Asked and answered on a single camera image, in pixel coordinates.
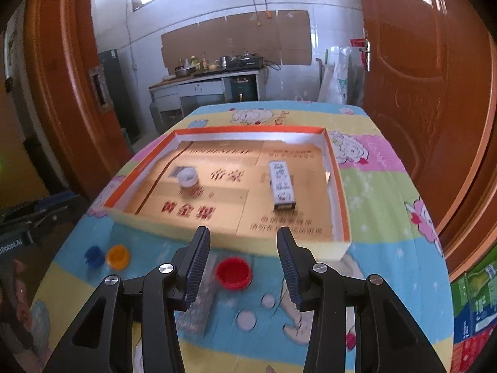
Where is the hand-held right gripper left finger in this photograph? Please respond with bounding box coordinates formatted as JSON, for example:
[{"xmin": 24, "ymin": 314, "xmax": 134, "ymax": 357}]
[{"xmin": 43, "ymin": 225, "xmax": 212, "ymax": 373}]

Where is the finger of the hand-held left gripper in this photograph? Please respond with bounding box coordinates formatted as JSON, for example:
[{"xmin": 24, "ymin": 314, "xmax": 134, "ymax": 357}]
[{"xmin": 21, "ymin": 196, "xmax": 78, "ymax": 229}]

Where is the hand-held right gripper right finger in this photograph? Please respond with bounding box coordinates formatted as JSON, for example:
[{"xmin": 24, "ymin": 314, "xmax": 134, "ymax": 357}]
[{"xmin": 276, "ymin": 226, "xmax": 447, "ymax": 373}]

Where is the red bottle cap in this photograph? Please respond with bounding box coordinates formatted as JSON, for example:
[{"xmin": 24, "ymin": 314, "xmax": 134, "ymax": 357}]
[{"xmin": 216, "ymin": 257, "xmax": 251, "ymax": 290}]

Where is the orange rimmed cardboard tray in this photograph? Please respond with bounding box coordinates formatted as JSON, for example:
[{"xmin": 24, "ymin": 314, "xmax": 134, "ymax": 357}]
[{"xmin": 102, "ymin": 125, "xmax": 353, "ymax": 262}]

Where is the orange bottle cap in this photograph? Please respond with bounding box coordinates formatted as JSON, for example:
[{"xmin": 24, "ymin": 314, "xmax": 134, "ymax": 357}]
[{"xmin": 106, "ymin": 245, "xmax": 131, "ymax": 269}]

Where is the blue bottle cap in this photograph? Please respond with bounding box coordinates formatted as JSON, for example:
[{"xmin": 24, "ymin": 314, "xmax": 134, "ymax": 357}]
[{"xmin": 84, "ymin": 246, "xmax": 105, "ymax": 268}]

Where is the long white printed box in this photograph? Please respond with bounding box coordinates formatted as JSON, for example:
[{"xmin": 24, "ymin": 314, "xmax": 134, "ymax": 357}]
[{"xmin": 269, "ymin": 159, "xmax": 298, "ymax": 211}]

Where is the white bottle cap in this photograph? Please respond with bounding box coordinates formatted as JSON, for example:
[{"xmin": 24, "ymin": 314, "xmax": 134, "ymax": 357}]
[{"xmin": 179, "ymin": 168, "xmax": 199, "ymax": 188}]

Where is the cartoon sheep printed tablecloth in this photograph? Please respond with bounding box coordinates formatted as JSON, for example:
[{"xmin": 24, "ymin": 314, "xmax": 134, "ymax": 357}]
[{"xmin": 29, "ymin": 100, "xmax": 455, "ymax": 373}]

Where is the wooden door with lock plate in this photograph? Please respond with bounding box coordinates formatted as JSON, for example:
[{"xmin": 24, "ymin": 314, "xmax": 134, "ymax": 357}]
[{"xmin": 23, "ymin": 0, "xmax": 135, "ymax": 203}]

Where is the dark refrigerator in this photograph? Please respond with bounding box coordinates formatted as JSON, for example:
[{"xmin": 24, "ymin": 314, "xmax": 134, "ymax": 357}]
[{"xmin": 98, "ymin": 49, "xmax": 140, "ymax": 144}]

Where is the grey kitchen counter cabinet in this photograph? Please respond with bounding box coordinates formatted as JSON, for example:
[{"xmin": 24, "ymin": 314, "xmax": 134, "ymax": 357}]
[{"xmin": 148, "ymin": 68, "xmax": 268, "ymax": 125}]

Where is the green cardboard carton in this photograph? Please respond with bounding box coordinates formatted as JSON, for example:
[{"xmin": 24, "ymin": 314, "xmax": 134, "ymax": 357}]
[{"xmin": 450, "ymin": 256, "xmax": 497, "ymax": 358}]

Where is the white printed plastic bag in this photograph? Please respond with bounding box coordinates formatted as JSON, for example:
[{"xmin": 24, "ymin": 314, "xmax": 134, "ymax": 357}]
[{"xmin": 319, "ymin": 47, "xmax": 363, "ymax": 105}]

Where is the black gas stove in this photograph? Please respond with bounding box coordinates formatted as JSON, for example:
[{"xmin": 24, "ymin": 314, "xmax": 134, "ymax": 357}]
[{"xmin": 226, "ymin": 56, "xmax": 265, "ymax": 71}]

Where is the carved wooden door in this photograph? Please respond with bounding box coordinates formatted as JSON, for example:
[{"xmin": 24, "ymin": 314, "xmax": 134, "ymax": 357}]
[{"xmin": 355, "ymin": 0, "xmax": 497, "ymax": 276}]

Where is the metal door handle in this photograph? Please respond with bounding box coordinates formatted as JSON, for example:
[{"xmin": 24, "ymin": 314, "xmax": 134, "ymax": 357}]
[{"xmin": 359, "ymin": 40, "xmax": 372, "ymax": 72}]

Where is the cardboard wall sheet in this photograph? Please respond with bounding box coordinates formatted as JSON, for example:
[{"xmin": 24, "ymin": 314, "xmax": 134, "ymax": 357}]
[{"xmin": 161, "ymin": 10, "xmax": 312, "ymax": 76}]

